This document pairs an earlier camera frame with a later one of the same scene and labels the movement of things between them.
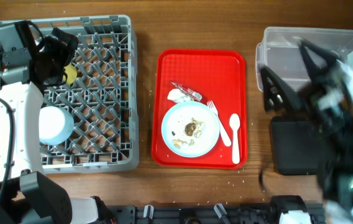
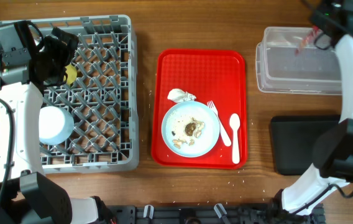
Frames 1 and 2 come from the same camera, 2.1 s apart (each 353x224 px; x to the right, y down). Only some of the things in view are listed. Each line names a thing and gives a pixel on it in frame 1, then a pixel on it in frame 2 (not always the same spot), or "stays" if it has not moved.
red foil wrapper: x=188 y=93 → x=308 y=40
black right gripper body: x=315 y=98 → x=322 y=15
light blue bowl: x=55 y=125 stays
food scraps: x=194 y=127 stays
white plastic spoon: x=235 y=123 stays
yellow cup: x=71 y=73 stays
